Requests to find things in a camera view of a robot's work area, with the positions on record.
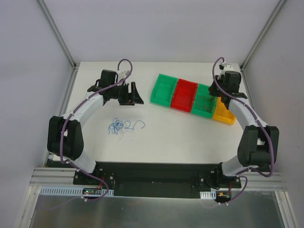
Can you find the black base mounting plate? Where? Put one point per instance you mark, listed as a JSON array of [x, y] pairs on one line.
[[163, 180]]

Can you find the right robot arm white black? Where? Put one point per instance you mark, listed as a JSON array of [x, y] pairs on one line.
[[257, 149]]

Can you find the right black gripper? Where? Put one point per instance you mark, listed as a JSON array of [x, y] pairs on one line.
[[213, 90]]

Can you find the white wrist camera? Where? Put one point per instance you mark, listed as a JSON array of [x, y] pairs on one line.
[[224, 67], [122, 74]]

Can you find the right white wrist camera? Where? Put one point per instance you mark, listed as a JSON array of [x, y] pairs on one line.
[[224, 67]]

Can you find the aluminium frame post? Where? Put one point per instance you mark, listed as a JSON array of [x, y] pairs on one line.
[[266, 27], [55, 31]]

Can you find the yellow plastic bin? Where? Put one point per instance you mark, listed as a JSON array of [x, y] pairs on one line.
[[222, 114]]

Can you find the right aluminium frame post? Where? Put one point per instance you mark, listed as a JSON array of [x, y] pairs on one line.
[[266, 27]]

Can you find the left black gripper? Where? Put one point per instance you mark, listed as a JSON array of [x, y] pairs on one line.
[[129, 94]]

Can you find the right green plastic bin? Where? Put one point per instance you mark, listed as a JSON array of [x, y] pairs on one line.
[[204, 104]]

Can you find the white cable duct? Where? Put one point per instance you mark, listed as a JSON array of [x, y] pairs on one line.
[[208, 195], [75, 191]]

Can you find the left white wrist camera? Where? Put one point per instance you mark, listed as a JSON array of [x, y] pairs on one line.
[[122, 74]]

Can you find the left white cable duct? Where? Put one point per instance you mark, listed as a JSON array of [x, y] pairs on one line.
[[75, 191]]

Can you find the left aluminium frame post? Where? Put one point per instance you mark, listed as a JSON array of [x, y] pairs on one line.
[[55, 31]]

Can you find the left green plastic bin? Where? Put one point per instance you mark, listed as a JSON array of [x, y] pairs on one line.
[[163, 90]]

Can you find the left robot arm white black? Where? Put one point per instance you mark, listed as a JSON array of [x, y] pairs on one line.
[[65, 138]]

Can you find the right white cable duct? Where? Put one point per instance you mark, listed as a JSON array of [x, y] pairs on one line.
[[208, 195]]

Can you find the red plastic bin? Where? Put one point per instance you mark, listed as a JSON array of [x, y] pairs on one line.
[[184, 95]]

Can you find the green plastic bin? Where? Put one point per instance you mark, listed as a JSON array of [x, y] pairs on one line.
[[204, 104], [163, 90]]

